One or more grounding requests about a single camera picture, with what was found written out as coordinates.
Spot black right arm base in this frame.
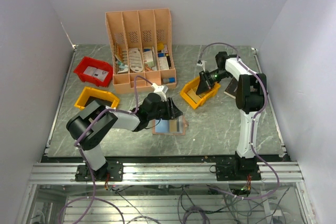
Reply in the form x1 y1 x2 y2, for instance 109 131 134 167
209 163 261 181

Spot white box in organizer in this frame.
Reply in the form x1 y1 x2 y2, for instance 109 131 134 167
143 50 155 68

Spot red plastic bin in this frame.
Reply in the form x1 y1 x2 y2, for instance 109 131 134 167
73 57 113 87

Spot peach plastic desk organizer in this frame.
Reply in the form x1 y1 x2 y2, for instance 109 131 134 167
106 8 177 94

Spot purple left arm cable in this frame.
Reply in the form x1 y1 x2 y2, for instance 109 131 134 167
57 75 155 224

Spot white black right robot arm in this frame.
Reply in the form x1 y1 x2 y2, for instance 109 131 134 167
196 51 267 159

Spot black book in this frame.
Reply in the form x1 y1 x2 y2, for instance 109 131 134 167
224 78 238 99

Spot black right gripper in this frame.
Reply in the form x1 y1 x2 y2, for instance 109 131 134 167
196 69 231 95

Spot pink leather card holder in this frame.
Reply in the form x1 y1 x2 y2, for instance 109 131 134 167
152 116 188 135

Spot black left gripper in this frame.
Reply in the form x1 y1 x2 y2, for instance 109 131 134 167
148 97 183 120

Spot cards in red bin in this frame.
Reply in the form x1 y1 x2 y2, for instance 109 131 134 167
83 66 109 81

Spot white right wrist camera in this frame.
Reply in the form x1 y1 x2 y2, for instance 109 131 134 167
196 60 206 71

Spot card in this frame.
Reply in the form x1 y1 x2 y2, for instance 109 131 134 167
187 89 205 103
169 119 184 134

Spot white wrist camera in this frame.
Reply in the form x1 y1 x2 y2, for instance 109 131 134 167
196 60 206 71
151 83 168 101

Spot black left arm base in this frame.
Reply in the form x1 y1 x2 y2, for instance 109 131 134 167
75 162 123 182

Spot yellow bin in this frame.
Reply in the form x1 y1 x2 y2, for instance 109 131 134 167
74 87 120 110
180 77 221 110

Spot white oval perforated board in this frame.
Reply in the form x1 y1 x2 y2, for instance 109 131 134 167
129 48 143 73

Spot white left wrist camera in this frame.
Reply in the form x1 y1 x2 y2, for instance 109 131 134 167
151 83 168 101

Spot blue grey cylinder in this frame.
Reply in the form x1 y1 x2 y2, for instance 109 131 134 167
162 77 175 84

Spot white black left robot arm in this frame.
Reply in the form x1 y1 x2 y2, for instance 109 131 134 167
66 93 183 180

